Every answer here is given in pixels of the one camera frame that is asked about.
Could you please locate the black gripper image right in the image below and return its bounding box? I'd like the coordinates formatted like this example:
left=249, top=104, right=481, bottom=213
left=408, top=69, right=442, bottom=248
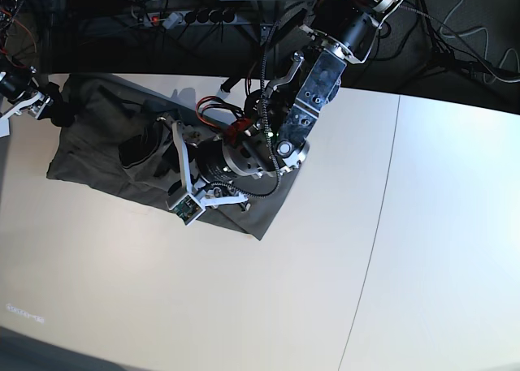
left=118, top=116, right=276, bottom=210

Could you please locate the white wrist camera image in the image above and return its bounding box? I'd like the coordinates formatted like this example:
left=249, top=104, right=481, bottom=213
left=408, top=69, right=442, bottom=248
left=167, top=191, right=206, bottom=226
left=0, top=114, right=11, bottom=138

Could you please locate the black power strip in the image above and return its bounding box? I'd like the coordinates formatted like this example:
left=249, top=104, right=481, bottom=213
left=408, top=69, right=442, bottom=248
left=133, top=9, right=239, bottom=29

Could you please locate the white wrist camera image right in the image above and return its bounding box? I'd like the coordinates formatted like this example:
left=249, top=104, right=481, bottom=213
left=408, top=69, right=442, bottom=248
left=167, top=191, right=206, bottom=226

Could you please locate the grey T-shirt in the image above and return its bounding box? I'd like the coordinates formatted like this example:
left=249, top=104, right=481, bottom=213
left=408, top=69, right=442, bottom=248
left=45, top=73, right=301, bottom=242

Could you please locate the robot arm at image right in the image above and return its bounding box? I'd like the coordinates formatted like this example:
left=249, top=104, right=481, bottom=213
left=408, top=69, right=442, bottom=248
left=167, top=0, right=403, bottom=221

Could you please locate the grey cable on floor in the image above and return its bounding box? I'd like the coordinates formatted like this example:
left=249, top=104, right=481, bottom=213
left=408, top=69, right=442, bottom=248
left=440, top=0, right=520, bottom=80

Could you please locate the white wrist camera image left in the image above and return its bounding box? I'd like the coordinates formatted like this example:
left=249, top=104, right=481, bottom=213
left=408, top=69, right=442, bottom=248
left=0, top=114, right=11, bottom=138

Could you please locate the aluminium frame post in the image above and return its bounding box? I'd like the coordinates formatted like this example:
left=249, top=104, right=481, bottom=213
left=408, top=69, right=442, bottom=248
left=258, top=21, right=281, bottom=54

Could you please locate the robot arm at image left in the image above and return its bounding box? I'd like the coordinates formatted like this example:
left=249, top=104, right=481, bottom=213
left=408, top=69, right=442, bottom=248
left=1, top=0, right=76, bottom=127

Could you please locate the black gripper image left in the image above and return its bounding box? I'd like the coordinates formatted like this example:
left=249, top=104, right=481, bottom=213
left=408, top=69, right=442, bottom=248
left=1, top=68, right=78, bottom=127

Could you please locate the black tripod stand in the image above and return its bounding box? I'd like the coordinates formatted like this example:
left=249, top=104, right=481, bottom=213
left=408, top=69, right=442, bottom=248
left=401, top=0, right=519, bottom=86

